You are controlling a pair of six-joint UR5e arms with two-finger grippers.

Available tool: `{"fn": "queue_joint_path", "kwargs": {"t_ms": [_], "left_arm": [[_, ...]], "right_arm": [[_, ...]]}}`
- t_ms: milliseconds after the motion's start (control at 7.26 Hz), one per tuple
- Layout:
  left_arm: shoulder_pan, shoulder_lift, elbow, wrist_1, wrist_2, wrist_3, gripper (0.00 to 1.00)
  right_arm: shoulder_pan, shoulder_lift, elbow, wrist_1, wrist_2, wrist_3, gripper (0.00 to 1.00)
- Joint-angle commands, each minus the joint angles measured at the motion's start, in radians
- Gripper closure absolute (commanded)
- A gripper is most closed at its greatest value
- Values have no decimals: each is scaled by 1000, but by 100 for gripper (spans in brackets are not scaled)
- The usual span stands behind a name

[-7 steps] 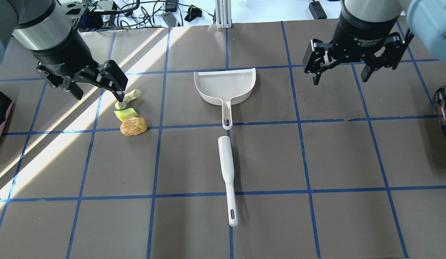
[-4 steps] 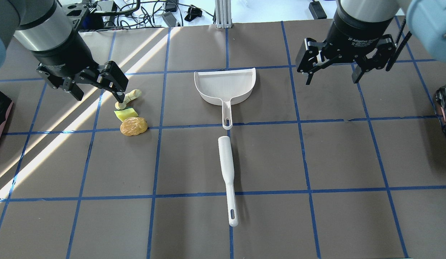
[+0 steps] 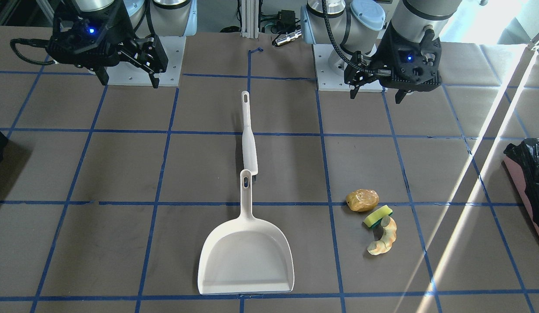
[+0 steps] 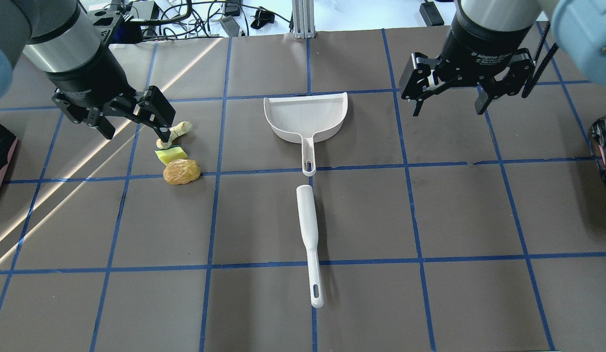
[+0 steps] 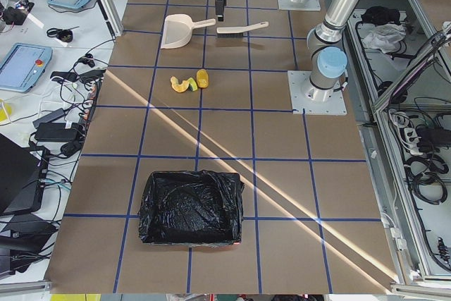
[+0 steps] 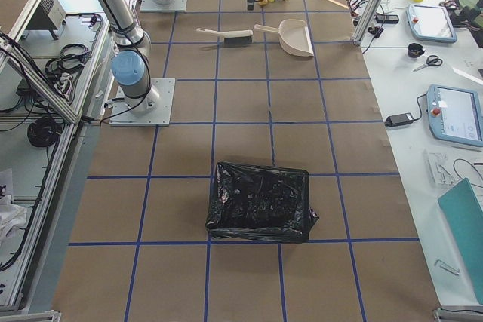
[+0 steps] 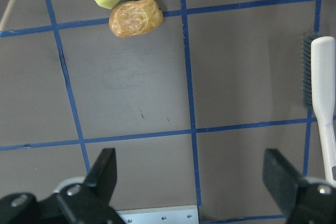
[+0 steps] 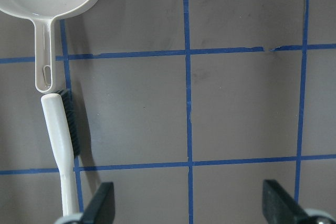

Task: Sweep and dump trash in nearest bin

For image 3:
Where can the brown potato-like trash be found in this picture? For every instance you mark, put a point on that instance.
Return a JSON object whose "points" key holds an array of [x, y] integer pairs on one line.
{"points": [[362, 200]]}

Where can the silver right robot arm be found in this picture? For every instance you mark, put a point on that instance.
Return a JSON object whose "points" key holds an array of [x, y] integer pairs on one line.
{"points": [[160, 17]]}

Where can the white plastic dustpan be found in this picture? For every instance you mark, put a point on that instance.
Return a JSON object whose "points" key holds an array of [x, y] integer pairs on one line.
{"points": [[245, 255]]}

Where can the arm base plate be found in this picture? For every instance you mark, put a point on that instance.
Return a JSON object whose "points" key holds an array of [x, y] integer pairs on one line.
{"points": [[152, 61], [329, 69]]}

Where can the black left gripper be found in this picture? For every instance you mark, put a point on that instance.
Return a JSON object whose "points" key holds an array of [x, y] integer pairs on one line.
{"points": [[383, 53]]}

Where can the black-lined trash bin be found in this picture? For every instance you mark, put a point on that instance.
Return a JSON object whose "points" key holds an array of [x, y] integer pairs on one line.
{"points": [[522, 162]]}

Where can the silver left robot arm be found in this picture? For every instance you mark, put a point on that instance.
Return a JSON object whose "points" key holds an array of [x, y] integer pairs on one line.
{"points": [[361, 45]]}

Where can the silver metal connector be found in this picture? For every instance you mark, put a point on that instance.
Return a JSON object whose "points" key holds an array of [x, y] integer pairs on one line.
{"points": [[286, 38]]}

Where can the beige croissant-shaped trash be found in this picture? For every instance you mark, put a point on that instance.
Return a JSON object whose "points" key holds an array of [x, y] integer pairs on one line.
{"points": [[388, 237]]}

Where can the black power adapter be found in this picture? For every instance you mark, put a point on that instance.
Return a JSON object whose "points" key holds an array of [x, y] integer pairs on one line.
{"points": [[286, 21]]}

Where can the white hand brush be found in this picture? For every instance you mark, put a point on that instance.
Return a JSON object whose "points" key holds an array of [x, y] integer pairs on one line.
{"points": [[249, 149]]}

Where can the aluminium frame post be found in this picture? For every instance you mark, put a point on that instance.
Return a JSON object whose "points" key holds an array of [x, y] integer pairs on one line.
{"points": [[249, 18]]}

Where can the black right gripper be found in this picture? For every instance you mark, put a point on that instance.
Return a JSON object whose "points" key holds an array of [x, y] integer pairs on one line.
{"points": [[118, 31]]}

